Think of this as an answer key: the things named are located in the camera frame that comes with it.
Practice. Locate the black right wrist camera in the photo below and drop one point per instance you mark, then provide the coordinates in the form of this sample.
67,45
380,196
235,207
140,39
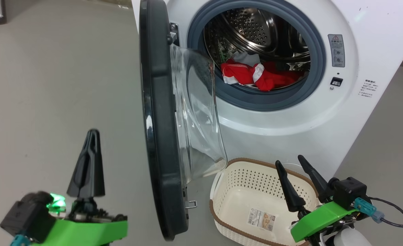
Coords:
350,191

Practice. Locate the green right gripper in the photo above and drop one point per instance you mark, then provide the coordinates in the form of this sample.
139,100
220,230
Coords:
321,217

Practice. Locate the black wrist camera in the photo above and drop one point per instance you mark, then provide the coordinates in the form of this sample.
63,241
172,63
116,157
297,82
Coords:
23,215
350,191

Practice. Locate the teal right camera connector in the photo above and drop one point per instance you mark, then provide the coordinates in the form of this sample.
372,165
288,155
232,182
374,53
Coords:
367,208

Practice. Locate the red garment with white cuff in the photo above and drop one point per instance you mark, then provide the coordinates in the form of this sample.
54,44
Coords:
274,80

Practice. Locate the printed product label sticker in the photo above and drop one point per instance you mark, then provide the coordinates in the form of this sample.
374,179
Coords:
261,219

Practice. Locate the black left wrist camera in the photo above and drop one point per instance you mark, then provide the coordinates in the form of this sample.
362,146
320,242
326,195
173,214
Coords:
23,215

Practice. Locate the round washing machine door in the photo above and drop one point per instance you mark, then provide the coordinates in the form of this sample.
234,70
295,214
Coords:
158,119

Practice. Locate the white front-load washing machine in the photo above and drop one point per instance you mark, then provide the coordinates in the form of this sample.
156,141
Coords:
375,34

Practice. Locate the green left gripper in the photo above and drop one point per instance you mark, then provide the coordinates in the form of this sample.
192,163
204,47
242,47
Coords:
85,230

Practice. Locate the grey warning label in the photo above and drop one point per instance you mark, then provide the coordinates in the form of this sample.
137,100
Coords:
336,51

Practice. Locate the steel washer drum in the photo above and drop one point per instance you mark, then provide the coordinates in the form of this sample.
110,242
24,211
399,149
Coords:
256,27

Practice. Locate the black door lock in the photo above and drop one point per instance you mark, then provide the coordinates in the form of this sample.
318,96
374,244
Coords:
336,81

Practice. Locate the teal left camera connector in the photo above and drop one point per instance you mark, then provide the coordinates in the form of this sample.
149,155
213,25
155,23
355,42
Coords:
18,241

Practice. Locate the teal camera connector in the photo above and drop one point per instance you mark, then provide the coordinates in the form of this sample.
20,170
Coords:
367,208
18,241

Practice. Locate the cream perforated laundry basket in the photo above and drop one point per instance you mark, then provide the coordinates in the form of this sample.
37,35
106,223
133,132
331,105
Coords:
242,184

